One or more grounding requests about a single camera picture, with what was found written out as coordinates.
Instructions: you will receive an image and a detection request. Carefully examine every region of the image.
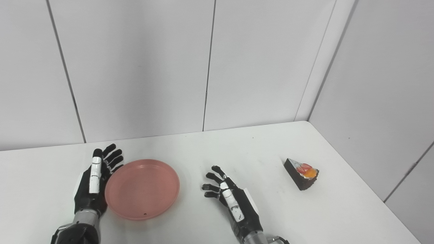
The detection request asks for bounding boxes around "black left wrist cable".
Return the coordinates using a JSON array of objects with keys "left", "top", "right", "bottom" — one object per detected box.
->
[{"left": 51, "top": 223, "right": 73, "bottom": 244}]

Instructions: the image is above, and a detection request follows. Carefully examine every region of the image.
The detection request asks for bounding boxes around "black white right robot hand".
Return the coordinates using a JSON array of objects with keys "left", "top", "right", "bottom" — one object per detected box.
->
[{"left": 202, "top": 166, "right": 264, "bottom": 238}]

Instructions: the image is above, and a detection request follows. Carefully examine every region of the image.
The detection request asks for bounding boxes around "pink round plate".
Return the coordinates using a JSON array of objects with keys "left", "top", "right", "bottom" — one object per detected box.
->
[{"left": 104, "top": 159, "right": 180, "bottom": 221}]

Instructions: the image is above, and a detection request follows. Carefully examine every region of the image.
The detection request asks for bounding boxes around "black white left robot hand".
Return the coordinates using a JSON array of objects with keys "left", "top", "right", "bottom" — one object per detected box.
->
[{"left": 74, "top": 144, "right": 124, "bottom": 217}]

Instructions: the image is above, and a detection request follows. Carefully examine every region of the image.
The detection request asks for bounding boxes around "chocolate cake slice with fruit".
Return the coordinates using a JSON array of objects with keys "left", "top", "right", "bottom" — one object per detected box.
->
[{"left": 284, "top": 158, "right": 319, "bottom": 191}]

